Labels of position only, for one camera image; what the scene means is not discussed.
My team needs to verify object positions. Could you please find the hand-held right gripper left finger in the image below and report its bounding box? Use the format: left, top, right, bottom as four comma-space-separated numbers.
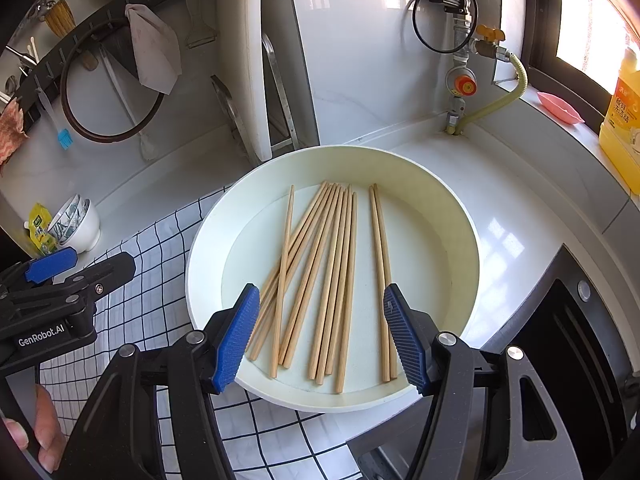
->
65, 283, 262, 480

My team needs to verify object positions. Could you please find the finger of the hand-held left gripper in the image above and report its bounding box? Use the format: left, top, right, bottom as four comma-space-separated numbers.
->
0, 251, 137, 318
0, 247, 80, 301

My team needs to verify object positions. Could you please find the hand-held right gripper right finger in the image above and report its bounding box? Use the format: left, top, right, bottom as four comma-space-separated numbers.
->
382, 283, 583, 480

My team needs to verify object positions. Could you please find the white round basin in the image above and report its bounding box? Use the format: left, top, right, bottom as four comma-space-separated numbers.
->
185, 146, 481, 413

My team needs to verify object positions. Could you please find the pile of wooden chopsticks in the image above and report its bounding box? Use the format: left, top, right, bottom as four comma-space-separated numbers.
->
247, 181, 401, 395

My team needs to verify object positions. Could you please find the person's left hand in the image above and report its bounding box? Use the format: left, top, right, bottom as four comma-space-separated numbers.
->
5, 384, 68, 473

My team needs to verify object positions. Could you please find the yellow green pouch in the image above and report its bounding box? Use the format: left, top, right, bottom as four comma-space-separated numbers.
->
26, 203, 58, 256

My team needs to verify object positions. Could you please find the black checked white cloth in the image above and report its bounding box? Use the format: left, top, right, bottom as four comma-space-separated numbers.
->
37, 185, 381, 480

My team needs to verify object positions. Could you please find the white ceramic bowl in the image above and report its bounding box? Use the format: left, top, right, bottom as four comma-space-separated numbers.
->
55, 199, 102, 254

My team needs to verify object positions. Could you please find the blue patterned bowl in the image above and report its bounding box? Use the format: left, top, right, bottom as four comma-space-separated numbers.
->
47, 194, 91, 246

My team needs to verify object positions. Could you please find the blue silicone brush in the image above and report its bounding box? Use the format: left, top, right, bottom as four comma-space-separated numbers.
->
35, 87, 72, 151

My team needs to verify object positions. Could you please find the pink patterned cloth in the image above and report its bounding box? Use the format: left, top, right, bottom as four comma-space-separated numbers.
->
0, 100, 28, 168

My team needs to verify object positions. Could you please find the metal cutting board rack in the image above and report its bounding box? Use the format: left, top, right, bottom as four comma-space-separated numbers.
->
210, 35, 301, 161

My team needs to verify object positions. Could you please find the grey hanging rag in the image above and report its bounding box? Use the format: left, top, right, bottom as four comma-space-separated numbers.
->
124, 3, 182, 96

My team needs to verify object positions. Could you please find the bamboo pot brush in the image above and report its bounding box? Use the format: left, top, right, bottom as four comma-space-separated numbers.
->
42, 0, 77, 38

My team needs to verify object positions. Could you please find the white cutting board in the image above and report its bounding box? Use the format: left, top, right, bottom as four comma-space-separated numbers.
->
215, 0, 273, 163

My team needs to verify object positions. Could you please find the metal vegetable peeler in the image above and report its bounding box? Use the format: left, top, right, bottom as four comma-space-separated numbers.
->
184, 0, 218, 51

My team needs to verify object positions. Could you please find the pink plastic dish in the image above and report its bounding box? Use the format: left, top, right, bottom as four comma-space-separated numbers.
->
536, 91, 586, 125

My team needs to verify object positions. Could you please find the yellow oil bottle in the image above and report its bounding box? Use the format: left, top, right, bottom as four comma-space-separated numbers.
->
598, 42, 640, 183

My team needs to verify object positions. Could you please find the dark-framed window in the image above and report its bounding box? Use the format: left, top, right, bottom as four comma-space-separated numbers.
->
525, 0, 640, 131

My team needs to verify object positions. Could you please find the brown rubber ring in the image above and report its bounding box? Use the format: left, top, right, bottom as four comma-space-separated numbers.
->
60, 17, 168, 144

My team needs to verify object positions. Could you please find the white long-handled brush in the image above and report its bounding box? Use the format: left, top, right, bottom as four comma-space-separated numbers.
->
97, 42, 161, 162

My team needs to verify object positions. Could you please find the yellowish gas hose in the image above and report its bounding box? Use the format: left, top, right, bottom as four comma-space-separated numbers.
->
445, 52, 530, 136

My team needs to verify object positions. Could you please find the yellow valve handle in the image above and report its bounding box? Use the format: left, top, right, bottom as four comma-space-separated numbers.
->
476, 24, 507, 46

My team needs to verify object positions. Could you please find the gas shutoff with black cable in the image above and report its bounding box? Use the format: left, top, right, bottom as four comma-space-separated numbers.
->
411, 0, 473, 55

